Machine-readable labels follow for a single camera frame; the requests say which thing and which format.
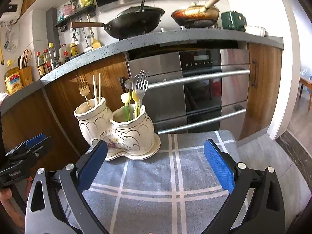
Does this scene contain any silver fork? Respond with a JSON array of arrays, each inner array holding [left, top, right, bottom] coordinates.
[[136, 70, 148, 108]]

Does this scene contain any wooden chopstick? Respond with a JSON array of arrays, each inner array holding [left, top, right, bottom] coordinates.
[[98, 73, 102, 104]]

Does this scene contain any left hand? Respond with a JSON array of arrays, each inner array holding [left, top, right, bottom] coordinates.
[[1, 188, 25, 233]]

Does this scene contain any yellow oil bottle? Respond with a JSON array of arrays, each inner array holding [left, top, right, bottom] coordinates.
[[5, 60, 23, 95]]

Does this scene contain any wooden knife block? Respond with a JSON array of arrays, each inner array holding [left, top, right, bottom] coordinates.
[[17, 49, 33, 87]]

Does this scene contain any dark sauce bottle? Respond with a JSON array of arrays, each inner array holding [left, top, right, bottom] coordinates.
[[36, 52, 46, 78]]

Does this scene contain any white chopstick in holder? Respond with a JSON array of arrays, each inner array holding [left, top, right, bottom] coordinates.
[[93, 75, 98, 107]]

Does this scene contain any white floral ceramic utensil holder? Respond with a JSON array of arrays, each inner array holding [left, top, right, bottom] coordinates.
[[74, 97, 161, 161]]

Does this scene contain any grey plaid table cloth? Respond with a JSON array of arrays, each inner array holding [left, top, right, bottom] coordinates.
[[82, 130, 239, 233]]

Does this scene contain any clear yellow cap bottle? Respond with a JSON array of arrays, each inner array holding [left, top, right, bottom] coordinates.
[[49, 42, 59, 70]]

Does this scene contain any yellow green tulip utensil left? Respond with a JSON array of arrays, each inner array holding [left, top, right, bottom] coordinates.
[[121, 92, 131, 122]]

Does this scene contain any yellow green tulip utensil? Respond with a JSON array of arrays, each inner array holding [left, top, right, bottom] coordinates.
[[121, 92, 131, 122], [132, 90, 140, 118]]

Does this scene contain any yellow green tulip utensil right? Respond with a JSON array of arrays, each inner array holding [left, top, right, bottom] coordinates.
[[132, 90, 140, 118]]

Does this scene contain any small silver decorative spoon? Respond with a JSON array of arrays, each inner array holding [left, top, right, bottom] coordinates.
[[124, 78, 133, 91]]

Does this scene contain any yellow spatula hanging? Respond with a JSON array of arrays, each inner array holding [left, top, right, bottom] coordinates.
[[89, 28, 102, 49]]

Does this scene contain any wooden dining table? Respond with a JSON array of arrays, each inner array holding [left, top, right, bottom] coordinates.
[[299, 76, 312, 112]]

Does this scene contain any stainless steel oven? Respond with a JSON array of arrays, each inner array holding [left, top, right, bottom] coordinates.
[[128, 49, 250, 138]]

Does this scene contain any grey speckled countertop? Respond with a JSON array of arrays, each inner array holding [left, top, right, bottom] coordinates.
[[1, 28, 284, 115]]

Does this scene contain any white bowl on counter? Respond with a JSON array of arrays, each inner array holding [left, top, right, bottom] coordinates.
[[244, 25, 266, 37]]

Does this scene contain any green appliance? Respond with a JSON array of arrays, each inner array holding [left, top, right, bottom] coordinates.
[[221, 11, 247, 32]]

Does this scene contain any copper frying pan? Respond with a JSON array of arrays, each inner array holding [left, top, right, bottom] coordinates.
[[171, 0, 220, 28]]

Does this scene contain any wall shelf with jars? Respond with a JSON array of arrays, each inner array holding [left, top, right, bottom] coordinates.
[[55, 0, 96, 28]]

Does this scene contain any black wok with wooden handle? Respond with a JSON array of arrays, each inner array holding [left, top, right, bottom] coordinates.
[[70, 0, 165, 40]]

